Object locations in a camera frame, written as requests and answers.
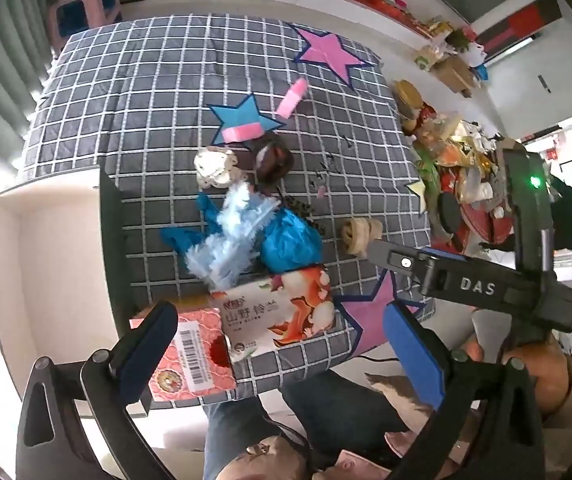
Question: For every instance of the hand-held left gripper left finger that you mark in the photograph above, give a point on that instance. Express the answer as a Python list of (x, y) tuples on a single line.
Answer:
[(148, 350)]

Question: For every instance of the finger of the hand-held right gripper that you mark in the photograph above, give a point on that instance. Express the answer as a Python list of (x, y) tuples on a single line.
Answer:
[(395, 261)]

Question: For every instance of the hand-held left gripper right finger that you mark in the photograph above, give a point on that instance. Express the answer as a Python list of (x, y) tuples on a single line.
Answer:
[(410, 355)]

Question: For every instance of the bright blue cloth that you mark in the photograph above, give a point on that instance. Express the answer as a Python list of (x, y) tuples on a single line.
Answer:
[(288, 245)]

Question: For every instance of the white storage box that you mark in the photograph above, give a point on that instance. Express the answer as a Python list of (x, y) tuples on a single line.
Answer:
[(46, 260)]

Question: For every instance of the pink sponge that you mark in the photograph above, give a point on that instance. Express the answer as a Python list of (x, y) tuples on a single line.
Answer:
[(243, 132), (291, 97)]

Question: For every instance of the person's right hand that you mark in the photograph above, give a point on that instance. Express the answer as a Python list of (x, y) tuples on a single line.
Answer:
[(530, 375)]

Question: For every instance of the beige plush toy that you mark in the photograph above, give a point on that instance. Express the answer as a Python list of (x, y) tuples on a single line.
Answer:
[(360, 235)]

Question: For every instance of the red patterned packet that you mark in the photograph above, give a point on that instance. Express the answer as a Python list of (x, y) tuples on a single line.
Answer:
[(191, 365)]

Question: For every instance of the pile of assorted clutter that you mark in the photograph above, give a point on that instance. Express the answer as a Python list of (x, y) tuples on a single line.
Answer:
[(450, 160)]

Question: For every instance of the dark blue cloth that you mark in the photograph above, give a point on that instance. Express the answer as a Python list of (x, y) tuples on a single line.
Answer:
[(186, 237)]

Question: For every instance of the flower print tissue pack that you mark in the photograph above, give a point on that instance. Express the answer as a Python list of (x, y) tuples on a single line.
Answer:
[(286, 320)]

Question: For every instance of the light blue feather duster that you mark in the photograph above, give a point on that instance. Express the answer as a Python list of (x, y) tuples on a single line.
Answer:
[(236, 240)]

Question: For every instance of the person's jeans leg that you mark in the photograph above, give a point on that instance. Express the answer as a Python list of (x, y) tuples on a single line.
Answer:
[(276, 410)]

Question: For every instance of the white plush toy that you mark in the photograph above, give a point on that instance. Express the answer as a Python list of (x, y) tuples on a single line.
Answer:
[(216, 167)]

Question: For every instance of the shelf of assorted goods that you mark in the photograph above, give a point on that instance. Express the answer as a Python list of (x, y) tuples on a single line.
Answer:
[(415, 15)]

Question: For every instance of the grey checked blanket with stars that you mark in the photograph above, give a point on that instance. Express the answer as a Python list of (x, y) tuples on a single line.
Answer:
[(141, 85)]

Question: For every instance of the grey pleated curtain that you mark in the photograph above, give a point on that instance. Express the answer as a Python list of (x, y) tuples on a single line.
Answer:
[(6, 60)]

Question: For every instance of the pink plastic stool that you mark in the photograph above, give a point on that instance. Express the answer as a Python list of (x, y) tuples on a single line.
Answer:
[(83, 5)]

